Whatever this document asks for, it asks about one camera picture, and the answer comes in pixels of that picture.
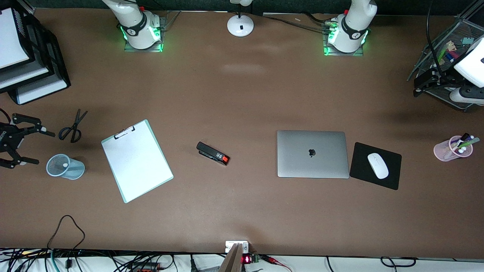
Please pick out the white paper sheet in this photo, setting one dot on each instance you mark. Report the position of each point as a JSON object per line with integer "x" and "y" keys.
{"x": 136, "y": 162}

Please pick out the silver laptop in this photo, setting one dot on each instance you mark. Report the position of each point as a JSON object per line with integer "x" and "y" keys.
{"x": 302, "y": 158}

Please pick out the black scissors with blue grips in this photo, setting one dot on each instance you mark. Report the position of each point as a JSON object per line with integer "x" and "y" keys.
{"x": 75, "y": 127}

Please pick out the white lamp base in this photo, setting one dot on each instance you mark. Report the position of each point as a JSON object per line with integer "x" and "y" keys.
{"x": 240, "y": 25}

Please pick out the black mouse pad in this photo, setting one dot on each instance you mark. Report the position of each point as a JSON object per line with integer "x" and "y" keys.
{"x": 359, "y": 170}

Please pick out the wooden clip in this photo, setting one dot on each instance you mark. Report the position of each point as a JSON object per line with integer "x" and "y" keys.
{"x": 451, "y": 46}

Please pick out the metal mesh desk organizer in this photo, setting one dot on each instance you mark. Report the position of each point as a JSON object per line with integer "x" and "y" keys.
{"x": 459, "y": 30}

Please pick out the green highlighter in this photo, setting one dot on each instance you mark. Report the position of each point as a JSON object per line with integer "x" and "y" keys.
{"x": 472, "y": 141}

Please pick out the green marker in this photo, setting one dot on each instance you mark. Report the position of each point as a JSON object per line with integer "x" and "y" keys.
{"x": 442, "y": 53}

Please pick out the pink mesh pen cup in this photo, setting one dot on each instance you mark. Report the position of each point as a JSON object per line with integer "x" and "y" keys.
{"x": 442, "y": 151}

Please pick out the wooden post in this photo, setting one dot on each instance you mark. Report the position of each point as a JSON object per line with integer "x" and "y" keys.
{"x": 231, "y": 262}

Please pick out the white marker blue cap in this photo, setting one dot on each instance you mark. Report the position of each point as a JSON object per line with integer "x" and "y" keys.
{"x": 449, "y": 56}

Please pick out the black stacked letter tray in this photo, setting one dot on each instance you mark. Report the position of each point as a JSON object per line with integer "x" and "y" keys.
{"x": 60, "y": 75}

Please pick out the small white box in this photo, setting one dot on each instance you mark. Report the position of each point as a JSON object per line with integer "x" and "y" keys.
{"x": 230, "y": 245}

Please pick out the white computer mouse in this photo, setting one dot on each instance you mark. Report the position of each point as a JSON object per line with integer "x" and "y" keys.
{"x": 378, "y": 166}

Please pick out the red LED display module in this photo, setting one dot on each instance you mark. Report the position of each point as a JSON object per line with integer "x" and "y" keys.
{"x": 247, "y": 259}

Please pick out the black capped marker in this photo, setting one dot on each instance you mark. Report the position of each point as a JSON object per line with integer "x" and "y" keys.
{"x": 465, "y": 136}

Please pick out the teal sticky note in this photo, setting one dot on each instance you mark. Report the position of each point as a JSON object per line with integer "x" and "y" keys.
{"x": 468, "y": 40}

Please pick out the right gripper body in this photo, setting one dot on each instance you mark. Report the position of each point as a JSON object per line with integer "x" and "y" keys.
{"x": 6, "y": 138}

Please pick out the purple marker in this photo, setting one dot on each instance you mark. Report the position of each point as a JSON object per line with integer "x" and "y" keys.
{"x": 470, "y": 138}

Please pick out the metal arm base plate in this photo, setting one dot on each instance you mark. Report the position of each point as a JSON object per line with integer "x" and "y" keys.
{"x": 344, "y": 54}
{"x": 143, "y": 50}

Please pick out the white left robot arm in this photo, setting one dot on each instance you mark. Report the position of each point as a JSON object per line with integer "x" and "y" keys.
{"x": 353, "y": 22}

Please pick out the teal clipboard with metal clip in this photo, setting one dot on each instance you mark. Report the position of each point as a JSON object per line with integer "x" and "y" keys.
{"x": 125, "y": 200}

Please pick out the light blue mesh pen cup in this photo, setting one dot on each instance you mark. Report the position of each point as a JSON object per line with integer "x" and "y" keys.
{"x": 73, "y": 172}

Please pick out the black stapler with red end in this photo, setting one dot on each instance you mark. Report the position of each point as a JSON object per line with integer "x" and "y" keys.
{"x": 210, "y": 152}

